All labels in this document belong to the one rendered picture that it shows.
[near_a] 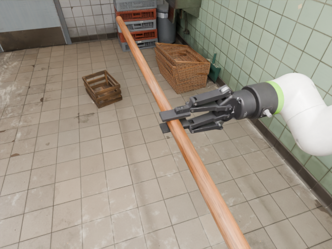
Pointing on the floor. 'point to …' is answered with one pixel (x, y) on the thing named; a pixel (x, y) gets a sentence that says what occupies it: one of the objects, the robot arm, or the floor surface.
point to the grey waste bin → (165, 25)
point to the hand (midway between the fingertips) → (174, 119)
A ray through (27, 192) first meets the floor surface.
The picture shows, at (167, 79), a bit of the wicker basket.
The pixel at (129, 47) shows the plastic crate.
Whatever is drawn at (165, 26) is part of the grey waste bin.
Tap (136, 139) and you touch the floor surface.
